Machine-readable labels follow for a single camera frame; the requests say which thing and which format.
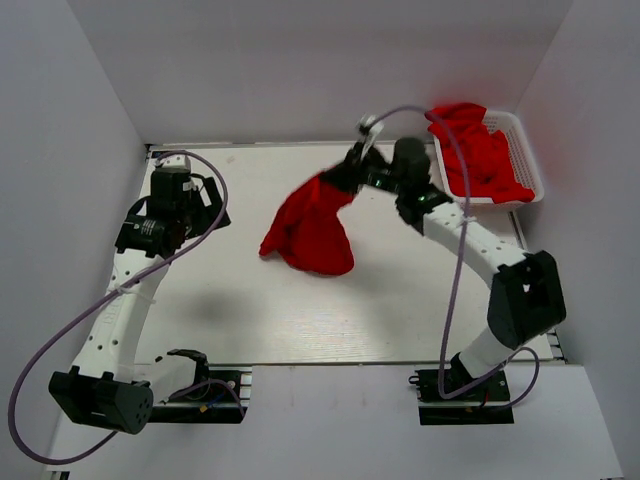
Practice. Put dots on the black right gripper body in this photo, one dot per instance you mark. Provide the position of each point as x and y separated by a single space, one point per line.
385 176

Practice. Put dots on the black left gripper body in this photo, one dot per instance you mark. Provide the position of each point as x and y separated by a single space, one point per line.
186 212

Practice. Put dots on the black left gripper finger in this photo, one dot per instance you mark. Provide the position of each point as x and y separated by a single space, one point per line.
211 209
133 214

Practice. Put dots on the red t-shirt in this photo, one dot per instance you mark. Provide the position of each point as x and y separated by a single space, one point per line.
307 233

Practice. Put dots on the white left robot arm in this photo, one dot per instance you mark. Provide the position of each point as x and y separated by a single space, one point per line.
105 387

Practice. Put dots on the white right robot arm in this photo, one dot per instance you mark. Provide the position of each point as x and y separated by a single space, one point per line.
526 298

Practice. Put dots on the red t-shirts pile in basket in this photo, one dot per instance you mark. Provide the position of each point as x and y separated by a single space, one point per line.
486 155

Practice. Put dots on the white plastic basket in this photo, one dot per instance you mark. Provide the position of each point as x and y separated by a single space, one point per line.
521 158

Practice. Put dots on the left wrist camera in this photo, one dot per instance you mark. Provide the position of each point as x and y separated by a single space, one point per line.
176 161

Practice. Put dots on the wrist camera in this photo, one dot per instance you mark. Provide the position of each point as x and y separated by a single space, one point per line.
369 128
176 161

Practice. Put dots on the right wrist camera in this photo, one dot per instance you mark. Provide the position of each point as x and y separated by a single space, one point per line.
369 128

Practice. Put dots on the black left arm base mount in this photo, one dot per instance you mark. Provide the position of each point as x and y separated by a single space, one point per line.
225 402

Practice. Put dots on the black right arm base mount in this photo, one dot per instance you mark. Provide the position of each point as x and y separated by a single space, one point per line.
485 404

